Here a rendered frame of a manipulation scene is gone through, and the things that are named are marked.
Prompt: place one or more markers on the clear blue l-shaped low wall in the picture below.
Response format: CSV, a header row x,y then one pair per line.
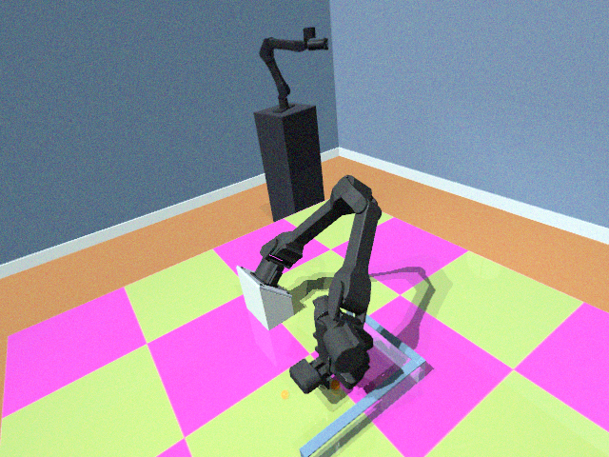
x,y
372,397

